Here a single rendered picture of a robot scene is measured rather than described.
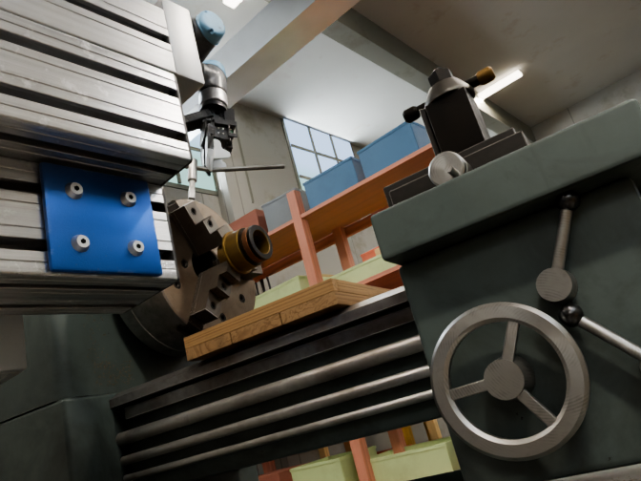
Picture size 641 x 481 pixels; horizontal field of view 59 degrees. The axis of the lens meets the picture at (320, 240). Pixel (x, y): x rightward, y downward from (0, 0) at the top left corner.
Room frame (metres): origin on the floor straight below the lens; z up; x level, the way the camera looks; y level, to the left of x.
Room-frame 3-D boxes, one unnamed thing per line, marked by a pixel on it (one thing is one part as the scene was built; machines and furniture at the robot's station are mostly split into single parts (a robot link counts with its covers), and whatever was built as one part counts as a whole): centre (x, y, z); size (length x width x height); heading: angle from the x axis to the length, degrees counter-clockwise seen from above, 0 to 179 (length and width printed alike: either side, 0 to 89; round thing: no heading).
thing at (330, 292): (1.02, 0.05, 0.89); 0.36 x 0.30 x 0.04; 153
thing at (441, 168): (0.62, -0.17, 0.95); 0.07 x 0.04 x 0.04; 153
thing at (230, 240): (1.08, 0.16, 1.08); 0.09 x 0.09 x 0.09; 63
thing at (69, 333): (1.31, 0.66, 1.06); 0.59 x 0.48 x 0.39; 63
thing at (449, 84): (0.78, -0.25, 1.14); 0.08 x 0.08 x 0.03
